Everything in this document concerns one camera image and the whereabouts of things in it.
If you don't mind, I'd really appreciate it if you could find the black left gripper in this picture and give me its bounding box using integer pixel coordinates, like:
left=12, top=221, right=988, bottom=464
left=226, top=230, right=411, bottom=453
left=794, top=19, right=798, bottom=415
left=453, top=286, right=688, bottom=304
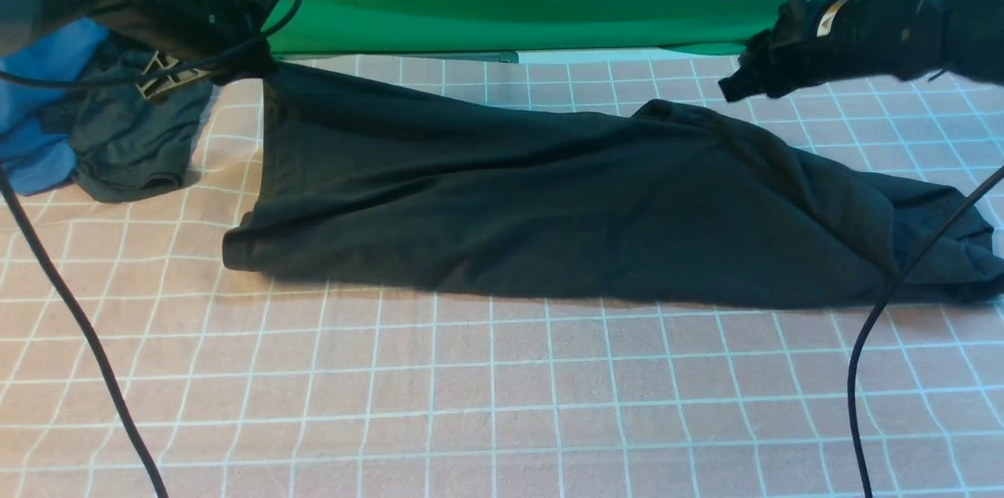
left=103, top=0, right=297, bottom=101

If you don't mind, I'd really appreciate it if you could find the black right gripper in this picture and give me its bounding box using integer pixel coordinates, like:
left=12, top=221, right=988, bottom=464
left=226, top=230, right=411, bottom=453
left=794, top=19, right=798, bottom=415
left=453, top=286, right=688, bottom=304
left=718, top=8, right=832, bottom=104

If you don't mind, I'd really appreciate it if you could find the dark gray long-sleeve shirt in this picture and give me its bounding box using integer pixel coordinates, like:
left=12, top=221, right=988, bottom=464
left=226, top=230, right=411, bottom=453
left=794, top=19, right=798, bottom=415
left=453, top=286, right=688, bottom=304
left=222, top=64, right=965, bottom=309

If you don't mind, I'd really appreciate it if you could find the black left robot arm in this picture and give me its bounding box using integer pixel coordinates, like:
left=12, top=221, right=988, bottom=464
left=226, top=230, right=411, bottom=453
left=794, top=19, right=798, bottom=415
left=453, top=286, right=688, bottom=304
left=2, top=0, right=304, bottom=100

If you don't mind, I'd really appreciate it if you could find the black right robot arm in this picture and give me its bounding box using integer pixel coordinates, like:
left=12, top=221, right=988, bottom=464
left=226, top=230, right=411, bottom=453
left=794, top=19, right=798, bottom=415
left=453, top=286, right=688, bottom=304
left=718, top=0, right=1003, bottom=102

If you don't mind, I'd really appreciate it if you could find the dark gray crumpled garment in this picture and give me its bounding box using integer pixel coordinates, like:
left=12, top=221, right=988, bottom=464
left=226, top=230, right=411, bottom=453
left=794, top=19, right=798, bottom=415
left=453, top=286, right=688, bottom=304
left=38, top=79, right=218, bottom=204

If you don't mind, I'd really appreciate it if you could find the blue crumpled garment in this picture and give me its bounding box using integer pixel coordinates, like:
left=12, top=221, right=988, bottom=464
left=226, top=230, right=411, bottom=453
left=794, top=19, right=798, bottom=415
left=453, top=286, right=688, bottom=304
left=0, top=18, right=111, bottom=196

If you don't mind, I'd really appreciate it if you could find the gray metal backdrop bar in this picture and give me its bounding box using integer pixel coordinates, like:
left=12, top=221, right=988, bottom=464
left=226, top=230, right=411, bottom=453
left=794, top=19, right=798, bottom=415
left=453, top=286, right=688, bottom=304
left=274, top=51, right=519, bottom=64

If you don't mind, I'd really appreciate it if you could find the pink grid-pattern tablecloth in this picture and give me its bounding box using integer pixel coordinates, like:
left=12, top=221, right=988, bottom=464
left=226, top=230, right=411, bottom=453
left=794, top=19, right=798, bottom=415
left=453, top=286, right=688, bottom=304
left=1, top=52, right=1003, bottom=497

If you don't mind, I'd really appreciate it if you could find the black right camera cable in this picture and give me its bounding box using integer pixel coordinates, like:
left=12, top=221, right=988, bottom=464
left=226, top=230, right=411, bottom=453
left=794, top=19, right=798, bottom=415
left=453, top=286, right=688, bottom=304
left=847, top=165, right=1004, bottom=498

